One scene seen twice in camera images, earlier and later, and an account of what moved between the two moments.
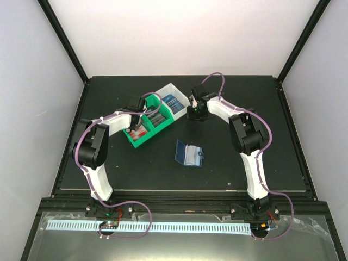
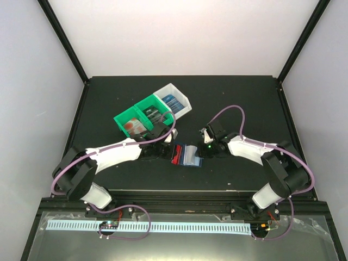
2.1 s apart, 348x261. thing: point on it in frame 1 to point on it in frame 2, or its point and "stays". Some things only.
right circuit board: (259, 229) stays
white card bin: (177, 102) stays
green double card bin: (156, 115) stays
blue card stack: (173, 103) stays
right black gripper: (190, 115) to (202, 153)
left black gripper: (136, 128) to (168, 156)
